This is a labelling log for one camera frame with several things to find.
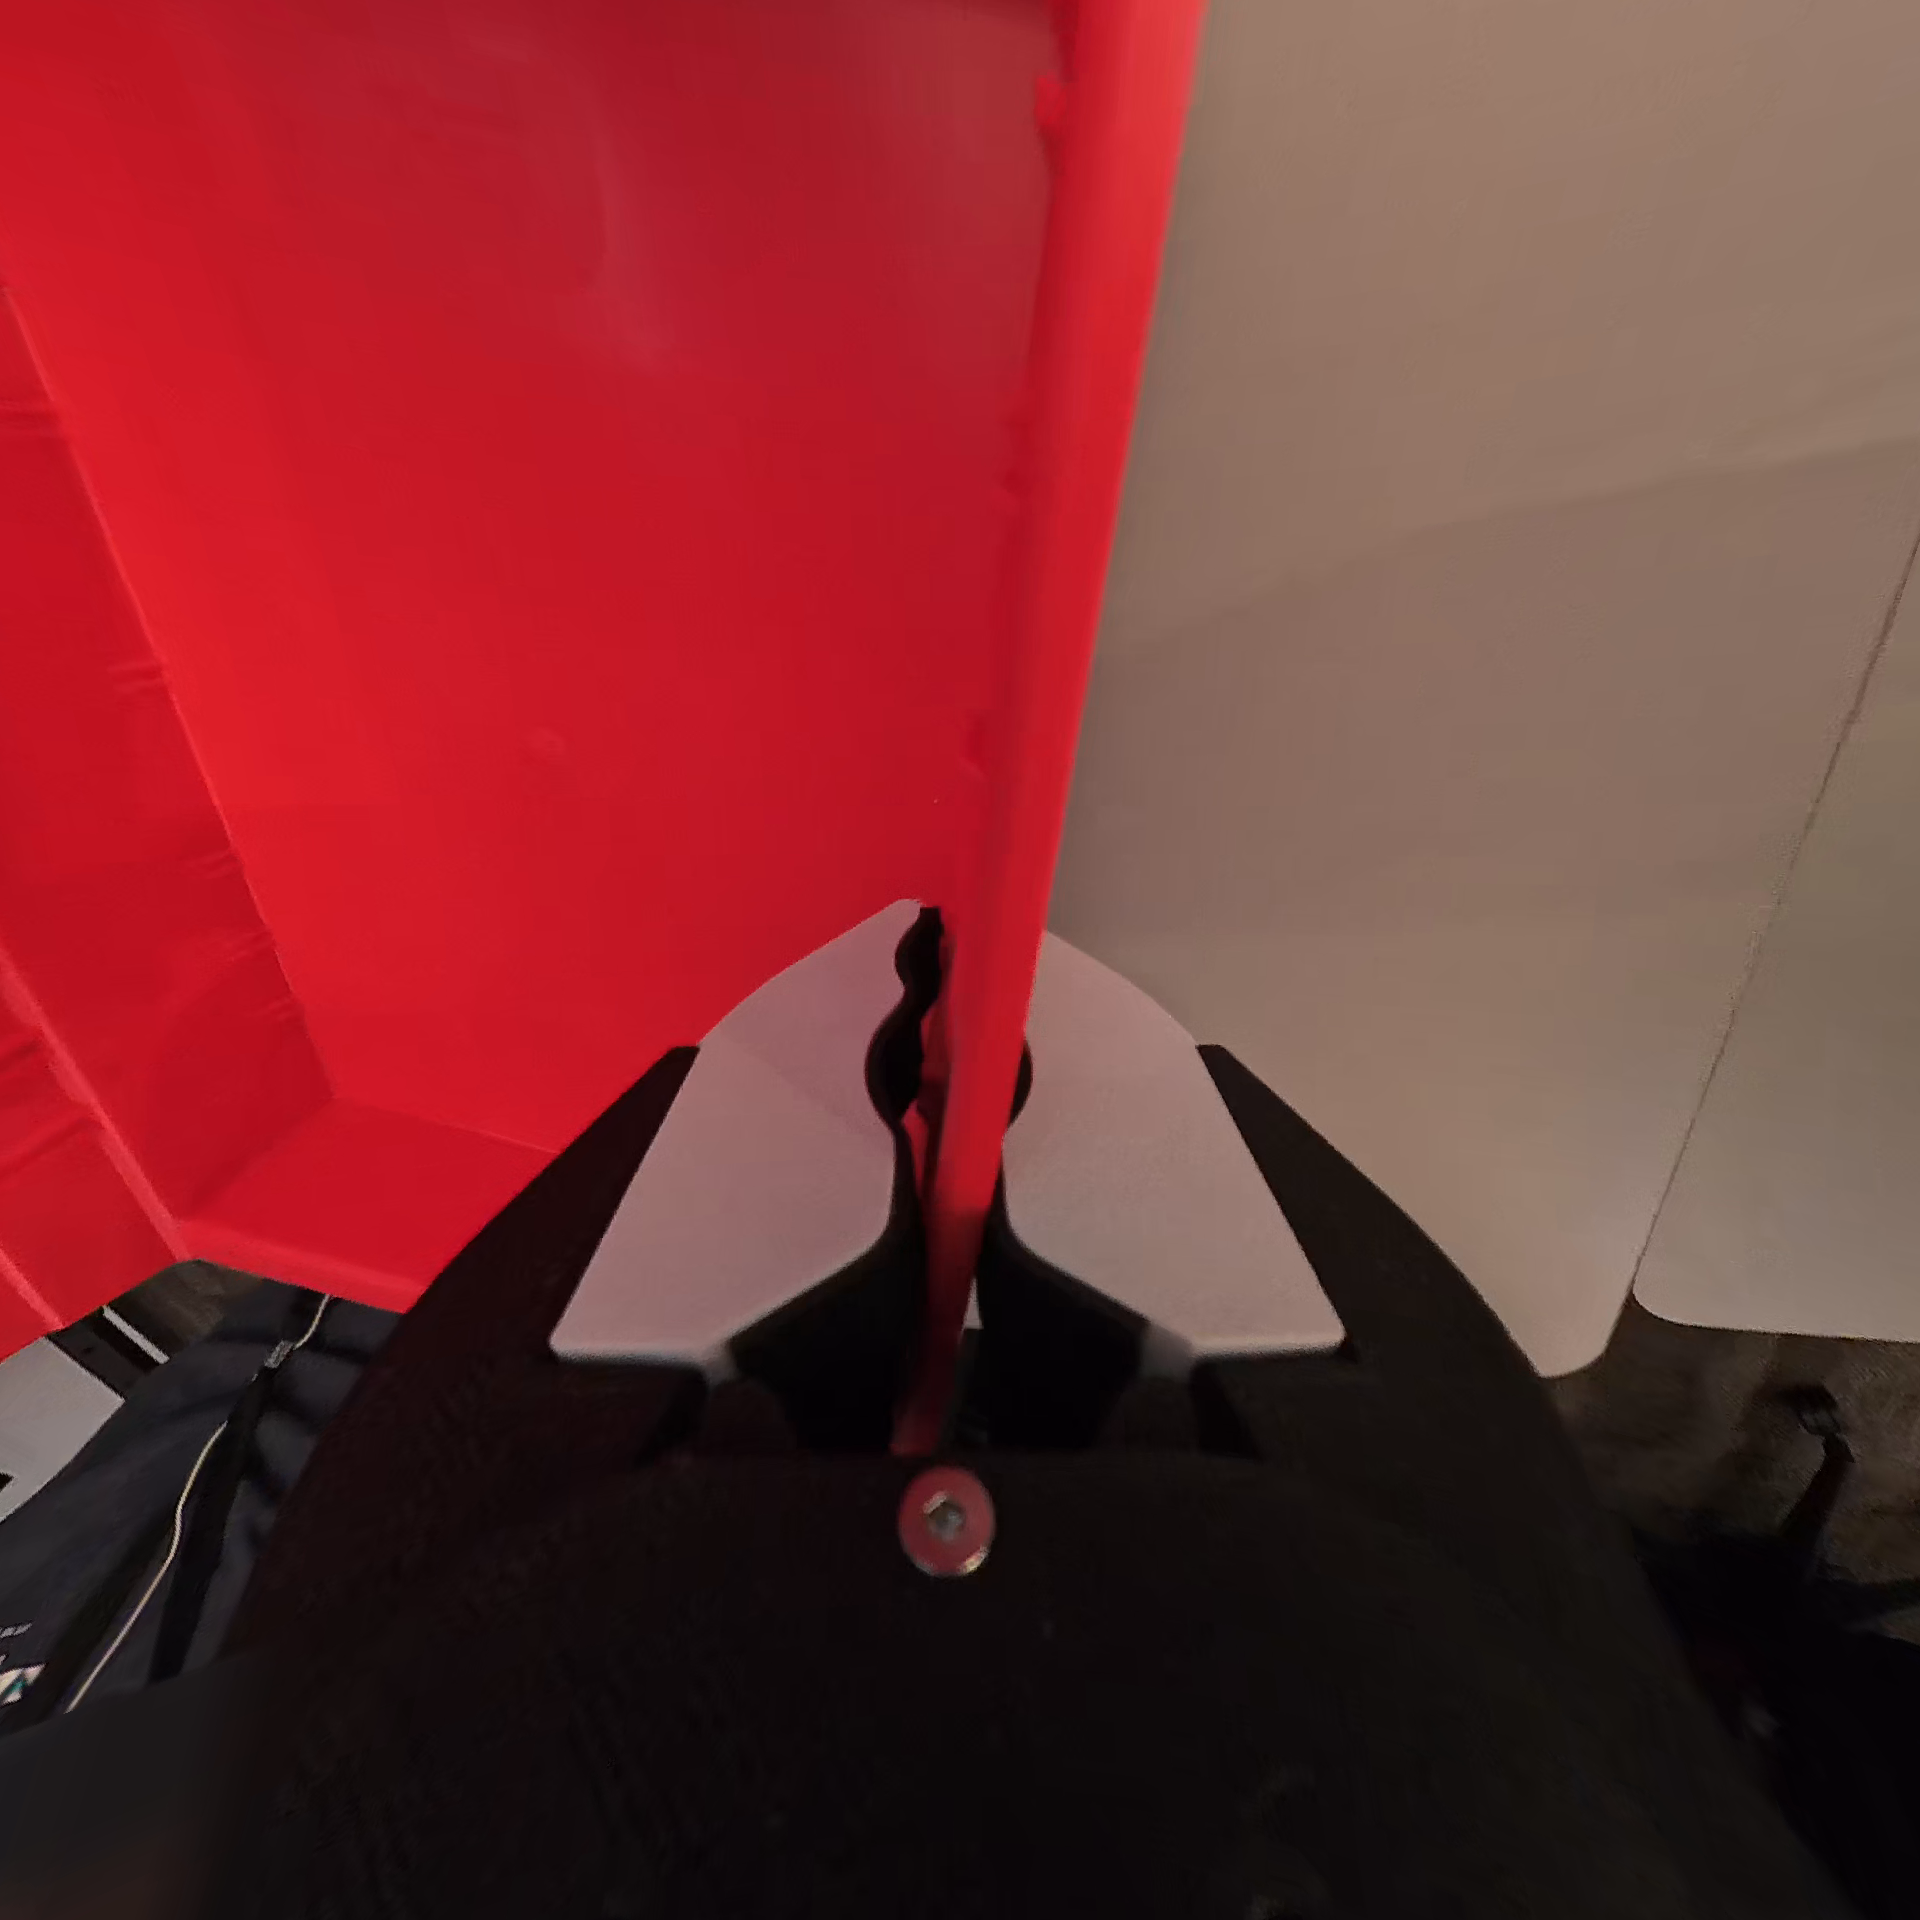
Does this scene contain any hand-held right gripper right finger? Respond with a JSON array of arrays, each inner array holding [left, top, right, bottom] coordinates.
[[974, 930, 1350, 1364]]

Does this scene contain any red plastic bin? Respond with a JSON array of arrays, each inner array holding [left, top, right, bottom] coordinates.
[[0, 0, 1211, 1457]]

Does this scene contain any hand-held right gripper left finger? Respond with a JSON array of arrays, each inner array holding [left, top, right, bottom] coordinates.
[[549, 896, 950, 1373]]

